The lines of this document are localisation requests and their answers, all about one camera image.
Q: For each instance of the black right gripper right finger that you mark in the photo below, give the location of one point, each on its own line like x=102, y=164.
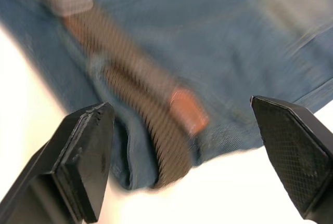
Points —
x=294, y=153

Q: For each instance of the brown braided belt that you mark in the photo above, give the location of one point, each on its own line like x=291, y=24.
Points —
x=135, y=78

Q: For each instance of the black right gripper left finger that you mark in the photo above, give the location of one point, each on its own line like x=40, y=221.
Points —
x=78, y=156

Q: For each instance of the blue denim shorts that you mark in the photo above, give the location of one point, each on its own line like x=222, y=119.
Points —
x=213, y=52

